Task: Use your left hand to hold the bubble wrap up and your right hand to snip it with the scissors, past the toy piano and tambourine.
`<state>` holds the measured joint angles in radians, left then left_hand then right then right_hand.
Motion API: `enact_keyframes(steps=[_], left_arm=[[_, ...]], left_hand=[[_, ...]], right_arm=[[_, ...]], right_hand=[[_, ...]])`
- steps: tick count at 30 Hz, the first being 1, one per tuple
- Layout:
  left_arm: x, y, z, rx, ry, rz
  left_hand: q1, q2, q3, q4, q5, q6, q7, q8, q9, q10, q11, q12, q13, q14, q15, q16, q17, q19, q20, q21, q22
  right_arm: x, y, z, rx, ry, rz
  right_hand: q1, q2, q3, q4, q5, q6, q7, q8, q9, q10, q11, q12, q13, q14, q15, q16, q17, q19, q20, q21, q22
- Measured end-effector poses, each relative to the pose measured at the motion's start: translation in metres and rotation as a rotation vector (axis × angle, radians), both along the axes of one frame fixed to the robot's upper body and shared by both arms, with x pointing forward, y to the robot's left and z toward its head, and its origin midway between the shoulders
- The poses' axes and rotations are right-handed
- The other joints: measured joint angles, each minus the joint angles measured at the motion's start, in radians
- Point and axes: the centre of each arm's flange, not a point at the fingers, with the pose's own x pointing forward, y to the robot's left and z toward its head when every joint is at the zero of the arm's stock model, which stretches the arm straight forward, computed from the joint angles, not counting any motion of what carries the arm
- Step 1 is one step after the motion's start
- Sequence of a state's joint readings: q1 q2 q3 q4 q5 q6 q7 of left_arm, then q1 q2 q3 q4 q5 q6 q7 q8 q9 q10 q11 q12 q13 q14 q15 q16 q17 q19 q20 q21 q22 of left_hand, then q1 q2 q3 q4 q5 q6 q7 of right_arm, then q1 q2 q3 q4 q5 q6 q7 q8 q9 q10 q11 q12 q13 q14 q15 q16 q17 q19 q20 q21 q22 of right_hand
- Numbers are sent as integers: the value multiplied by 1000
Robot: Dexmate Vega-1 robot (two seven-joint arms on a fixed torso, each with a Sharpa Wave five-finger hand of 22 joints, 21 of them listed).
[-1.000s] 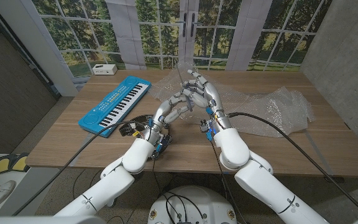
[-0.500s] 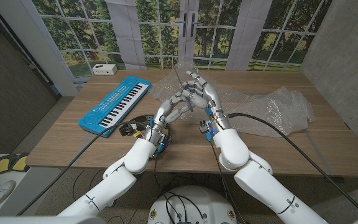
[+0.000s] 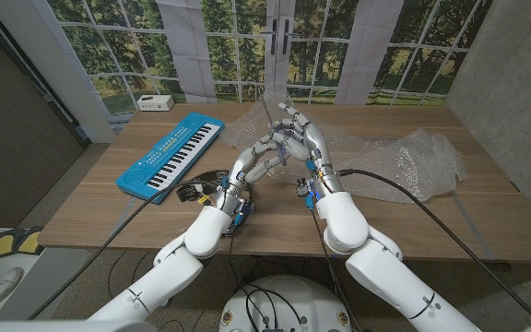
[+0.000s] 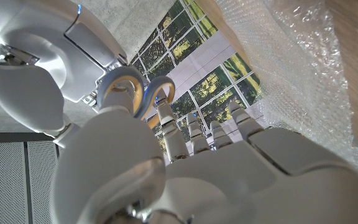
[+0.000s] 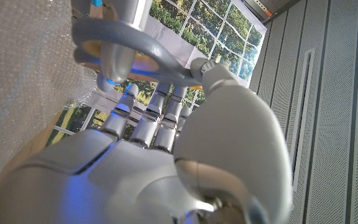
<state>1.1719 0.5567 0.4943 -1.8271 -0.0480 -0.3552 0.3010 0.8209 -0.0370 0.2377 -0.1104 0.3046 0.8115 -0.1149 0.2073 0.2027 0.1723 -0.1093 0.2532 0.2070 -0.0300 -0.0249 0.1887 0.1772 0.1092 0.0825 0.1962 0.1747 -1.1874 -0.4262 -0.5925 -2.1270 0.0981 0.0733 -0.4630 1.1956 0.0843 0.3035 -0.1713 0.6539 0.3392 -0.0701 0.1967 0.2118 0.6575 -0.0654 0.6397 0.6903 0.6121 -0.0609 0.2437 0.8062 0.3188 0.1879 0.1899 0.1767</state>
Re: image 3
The blue toy piano keyboard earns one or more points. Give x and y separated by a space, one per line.
164 147

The printed window forest backdrop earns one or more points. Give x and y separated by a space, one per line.
109 46

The black round floor base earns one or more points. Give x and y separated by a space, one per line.
208 263

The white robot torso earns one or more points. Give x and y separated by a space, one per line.
311 304

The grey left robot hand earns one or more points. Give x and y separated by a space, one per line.
244 159

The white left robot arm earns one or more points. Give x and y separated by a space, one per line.
205 230

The black half-moon tambourine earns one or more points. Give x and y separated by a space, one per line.
210 177

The yellow black foot pedal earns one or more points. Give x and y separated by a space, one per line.
30 242
0 246

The clear bubble wrap sheet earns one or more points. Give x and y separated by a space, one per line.
422 147

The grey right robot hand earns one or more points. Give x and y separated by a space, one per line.
314 138

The white power box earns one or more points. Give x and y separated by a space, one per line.
155 103

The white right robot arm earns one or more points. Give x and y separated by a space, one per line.
344 221

